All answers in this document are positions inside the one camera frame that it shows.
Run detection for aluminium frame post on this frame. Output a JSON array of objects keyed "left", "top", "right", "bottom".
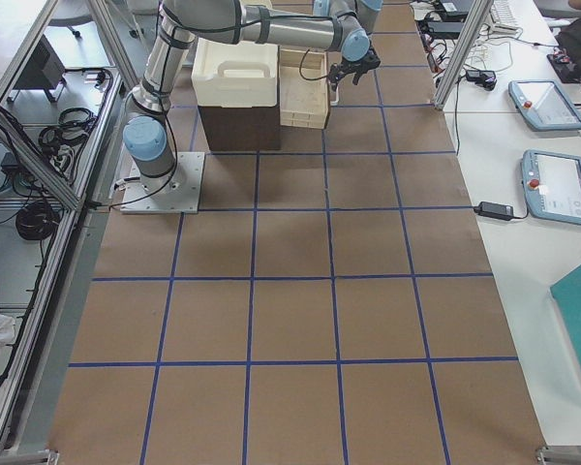
[{"left": 433, "top": 0, "right": 493, "bottom": 110}]

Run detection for black electronics box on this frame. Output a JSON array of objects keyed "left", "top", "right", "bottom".
[{"left": 14, "top": 35, "right": 66, "bottom": 91}]

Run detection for black power brick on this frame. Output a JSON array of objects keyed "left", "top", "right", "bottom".
[{"left": 420, "top": 21, "right": 464, "bottom": 40}]

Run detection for aluminium frame rail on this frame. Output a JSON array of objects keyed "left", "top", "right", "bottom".
[{"left": 0, "top": 1, "right": 136, "bottom": 451}]

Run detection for wooden drawer with white handle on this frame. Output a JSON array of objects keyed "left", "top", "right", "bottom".
[{"left": 279, "top": 47, "right": 338, "bottom": 130}]

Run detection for teach pendant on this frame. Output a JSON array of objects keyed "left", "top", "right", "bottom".
[
  {"left": 508, "top": 79, "right": 581, "bottom": 132},
  {"left": 520, "top": 149, "right": 581, "bottom": 226}
]

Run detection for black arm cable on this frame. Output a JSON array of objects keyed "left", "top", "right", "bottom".
[{"left": 297, "top": 47, "right": 330, "bottom": 83}]

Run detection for coiled black cables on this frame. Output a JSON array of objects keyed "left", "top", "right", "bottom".
[{"left": 15, "top": 201, "right": 59, "bottom": 242}]

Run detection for far teach pendant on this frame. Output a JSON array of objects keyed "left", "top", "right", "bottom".
[{"left": 508, "top": 79, "right": 581, "bottom": 132}]

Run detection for near teach pendant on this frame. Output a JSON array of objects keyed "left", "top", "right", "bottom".
[{"left": 520, "top": 149, "right": 581, "bottom": 226}]

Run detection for white plastic tray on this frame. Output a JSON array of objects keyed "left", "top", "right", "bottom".
[{"left": 192, "top": 39, "right": 279, "bottom": 108}]

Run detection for black power adapter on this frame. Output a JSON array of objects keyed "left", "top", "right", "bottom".
[{"left": 473, "top": 201, "right": 514, "bottom": 221}]

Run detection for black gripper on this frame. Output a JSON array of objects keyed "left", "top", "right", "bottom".
[{"left": 327, "top": 50, "right": 381, "bottom": 87}]

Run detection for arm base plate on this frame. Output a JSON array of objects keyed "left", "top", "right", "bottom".
[{"left": 119, "top": 152, "right": 205, "bottom": 214}]

